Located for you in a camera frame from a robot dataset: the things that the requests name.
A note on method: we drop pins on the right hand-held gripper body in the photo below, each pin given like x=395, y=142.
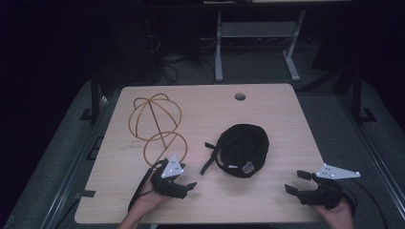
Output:
x=324, y=194

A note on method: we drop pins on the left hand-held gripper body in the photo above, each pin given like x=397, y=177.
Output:
x=168, y=186

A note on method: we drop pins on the black cap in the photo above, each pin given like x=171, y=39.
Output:
x=243, y=146

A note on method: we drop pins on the person's right hand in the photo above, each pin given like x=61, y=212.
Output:
x=339, y=218

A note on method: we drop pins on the person's left hand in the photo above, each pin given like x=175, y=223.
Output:
x=146, y=203

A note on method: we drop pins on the black table edge clip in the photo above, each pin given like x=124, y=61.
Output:
x=85, y=193

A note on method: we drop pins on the aluminium frame rail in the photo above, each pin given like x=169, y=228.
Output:
x=375, y=149
x=74, y=159

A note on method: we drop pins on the black metal post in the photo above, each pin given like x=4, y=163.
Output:
x=95, y=95
x=357, y=95

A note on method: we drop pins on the white metal table frame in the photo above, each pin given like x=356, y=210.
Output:
x=254, y=29

